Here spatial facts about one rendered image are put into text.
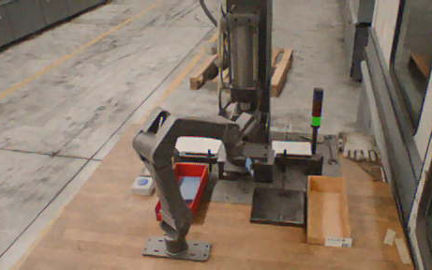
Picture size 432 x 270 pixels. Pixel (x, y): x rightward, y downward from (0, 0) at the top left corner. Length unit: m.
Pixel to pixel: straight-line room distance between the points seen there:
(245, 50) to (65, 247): 0.82
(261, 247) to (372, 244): 0.33
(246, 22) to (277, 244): 0.67
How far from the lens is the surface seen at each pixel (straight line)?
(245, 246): 1.21
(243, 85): 1.25
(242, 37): 1.19
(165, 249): 1.20
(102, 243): 1.29
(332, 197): 1.39
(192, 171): 1.46
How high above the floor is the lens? 1.79
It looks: 30 degrees down
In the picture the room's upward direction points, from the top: 2 degrees counter-clockwise
